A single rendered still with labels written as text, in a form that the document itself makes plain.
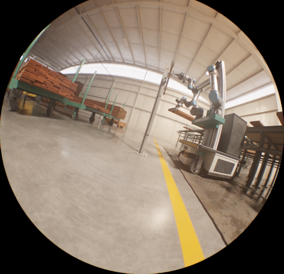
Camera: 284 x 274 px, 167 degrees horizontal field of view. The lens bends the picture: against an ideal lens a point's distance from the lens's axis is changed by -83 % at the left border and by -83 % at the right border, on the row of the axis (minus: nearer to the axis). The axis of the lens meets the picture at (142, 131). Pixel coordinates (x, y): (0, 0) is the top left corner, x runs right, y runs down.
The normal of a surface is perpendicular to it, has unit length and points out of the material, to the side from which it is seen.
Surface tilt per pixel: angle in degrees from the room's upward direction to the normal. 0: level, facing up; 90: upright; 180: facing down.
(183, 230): 0
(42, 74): 90
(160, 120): 87
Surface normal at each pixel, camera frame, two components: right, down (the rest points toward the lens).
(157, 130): -0.09, 0.02
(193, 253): 0.31, -0.95
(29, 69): 0.95, 0.31
